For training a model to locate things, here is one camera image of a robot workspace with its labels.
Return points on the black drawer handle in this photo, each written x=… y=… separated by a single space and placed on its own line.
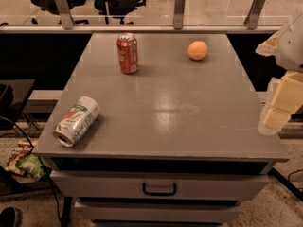
x=159 y=190

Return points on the left metal railing bracket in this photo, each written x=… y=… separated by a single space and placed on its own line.
x=65 y=15

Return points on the middle metal railing bracket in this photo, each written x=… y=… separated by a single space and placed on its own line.
x=178 y=14

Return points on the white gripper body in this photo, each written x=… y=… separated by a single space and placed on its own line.
x=293 y=49

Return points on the green snack bag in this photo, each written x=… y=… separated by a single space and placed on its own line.
x=36 y=167

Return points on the metal railing bracket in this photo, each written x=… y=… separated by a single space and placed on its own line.
x=251 y=21
x=178 y=14
x=65 y=15

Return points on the orange fruit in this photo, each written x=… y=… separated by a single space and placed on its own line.
x=197 y=50

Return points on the right metal railing bracket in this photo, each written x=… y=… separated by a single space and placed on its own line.
x=251 y=21

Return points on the red soda can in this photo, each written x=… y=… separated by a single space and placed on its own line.
x=127 y=53

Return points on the grey drawer cabinet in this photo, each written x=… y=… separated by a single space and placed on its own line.
x=174 y=121

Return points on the black shoe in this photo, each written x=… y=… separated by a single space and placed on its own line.
x=10 y=217

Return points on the brown snack bag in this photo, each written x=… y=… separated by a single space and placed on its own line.
x=22 y=150

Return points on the silver green soda can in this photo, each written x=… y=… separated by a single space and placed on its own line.
x=76 y=122

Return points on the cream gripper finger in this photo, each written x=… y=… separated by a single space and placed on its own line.
x=283 y=98
x=268 y=47

